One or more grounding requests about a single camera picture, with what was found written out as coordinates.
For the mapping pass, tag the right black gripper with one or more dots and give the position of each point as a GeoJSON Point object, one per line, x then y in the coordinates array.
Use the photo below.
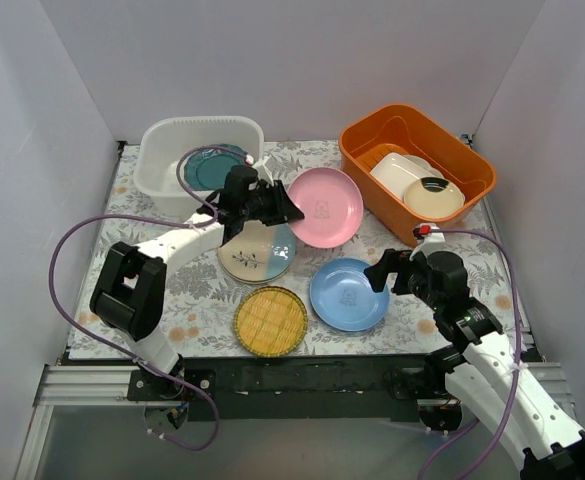
{"type": "Point", "coordinates": [398, 273]}

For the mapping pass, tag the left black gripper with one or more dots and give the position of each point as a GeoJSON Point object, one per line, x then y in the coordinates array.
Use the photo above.
{"type": "Point", "coordinates": [270, 203]}

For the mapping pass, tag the light blue bear plate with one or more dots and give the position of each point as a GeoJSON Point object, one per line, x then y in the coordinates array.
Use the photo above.
{"type": "Point", "coordinates": [342, 297]}

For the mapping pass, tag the pink plate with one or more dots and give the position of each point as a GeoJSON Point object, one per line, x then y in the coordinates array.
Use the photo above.
{"type": "Point", "coordinates": [332, 206]}

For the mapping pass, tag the teal embossed plate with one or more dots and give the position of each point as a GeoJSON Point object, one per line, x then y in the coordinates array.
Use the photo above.
{"type": "Point", "coordinates": [205, 168]}

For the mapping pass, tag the woven bamboo tray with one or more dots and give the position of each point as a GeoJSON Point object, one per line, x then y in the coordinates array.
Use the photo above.
{"type": "Point", "coordinates": [270, 322]}

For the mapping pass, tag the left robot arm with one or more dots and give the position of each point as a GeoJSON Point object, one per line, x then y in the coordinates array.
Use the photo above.
{"type": "Point", "coordinates": [129, 293]}

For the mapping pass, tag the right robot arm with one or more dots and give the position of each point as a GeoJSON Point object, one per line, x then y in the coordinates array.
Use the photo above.
{"type": "Point", "coordinates": [483, 370]}

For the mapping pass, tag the white round plate in bin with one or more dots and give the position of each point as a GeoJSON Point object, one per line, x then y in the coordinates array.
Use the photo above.
{"type": "Point", "coordinates": [424, 164]}

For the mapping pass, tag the white plastic bin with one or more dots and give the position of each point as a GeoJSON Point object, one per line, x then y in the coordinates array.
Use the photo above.
{"type": "Point", "coordinates": [165, 143]}

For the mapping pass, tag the orange plastic bin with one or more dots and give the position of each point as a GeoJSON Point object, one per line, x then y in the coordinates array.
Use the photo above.
{"type": "Point", "coordinates": [396, 147]}

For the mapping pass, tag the cream and blue plate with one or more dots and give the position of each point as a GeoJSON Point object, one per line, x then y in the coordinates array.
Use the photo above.
{"type": "Point", "coordinates": [259, 253]}

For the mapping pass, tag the floral table mat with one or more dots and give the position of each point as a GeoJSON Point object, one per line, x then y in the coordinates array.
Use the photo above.
{"type": "Point", "coordinates": [201, 299]}

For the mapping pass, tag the cream round plate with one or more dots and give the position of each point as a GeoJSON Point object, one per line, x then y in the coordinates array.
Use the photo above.
{"type": "Point", "coordinates": [433, 197]}

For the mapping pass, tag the white rectangular dish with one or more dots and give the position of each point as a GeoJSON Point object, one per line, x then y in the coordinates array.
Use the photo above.
{"type": "Point", "coordinates": [396, 173]}

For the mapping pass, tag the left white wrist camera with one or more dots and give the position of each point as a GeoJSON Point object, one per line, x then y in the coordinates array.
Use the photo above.
{"type": "Point", "coordinates": [260, 166]}

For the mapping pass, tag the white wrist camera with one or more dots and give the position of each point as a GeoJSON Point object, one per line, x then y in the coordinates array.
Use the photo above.
{"type": "Point", "coordinates": [260, 166]}
{"type": "Point", "coordinates": [429, 238]}

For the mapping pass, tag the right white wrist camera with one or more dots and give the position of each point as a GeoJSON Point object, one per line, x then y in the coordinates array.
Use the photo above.
{"type": "Point", "coordinates": [429, 238]}

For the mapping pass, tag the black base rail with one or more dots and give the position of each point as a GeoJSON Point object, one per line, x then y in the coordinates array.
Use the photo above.
{"type": "Point", "coordinates": [400, 388]}

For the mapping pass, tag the aluminium frame profile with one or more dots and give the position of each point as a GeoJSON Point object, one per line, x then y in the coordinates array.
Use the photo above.
{"type": "Point", "coordinates": [73, 386]}

